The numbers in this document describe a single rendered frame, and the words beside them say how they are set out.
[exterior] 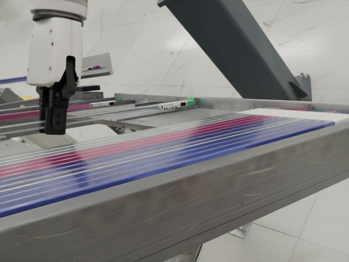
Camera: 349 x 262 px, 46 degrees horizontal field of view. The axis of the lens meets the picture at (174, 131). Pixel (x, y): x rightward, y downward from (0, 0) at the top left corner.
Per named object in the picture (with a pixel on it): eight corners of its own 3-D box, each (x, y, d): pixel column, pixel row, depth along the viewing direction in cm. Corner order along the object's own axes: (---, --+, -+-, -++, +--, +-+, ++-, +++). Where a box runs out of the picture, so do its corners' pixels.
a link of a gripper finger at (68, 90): (59, 41, 62) (47, 70, 65) (75, 76, 58) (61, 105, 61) (66, 43, 62) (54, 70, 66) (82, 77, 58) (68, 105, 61)
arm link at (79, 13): (21, -2, 64) (19, 17, 64) (44, -12, 57) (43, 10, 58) (71, 9, 70) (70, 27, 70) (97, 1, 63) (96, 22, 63)
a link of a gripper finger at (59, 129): (46, 90, 62) (43, 134, 63) (55, 90, 60) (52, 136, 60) (66, 91, 65) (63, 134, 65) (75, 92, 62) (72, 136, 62)
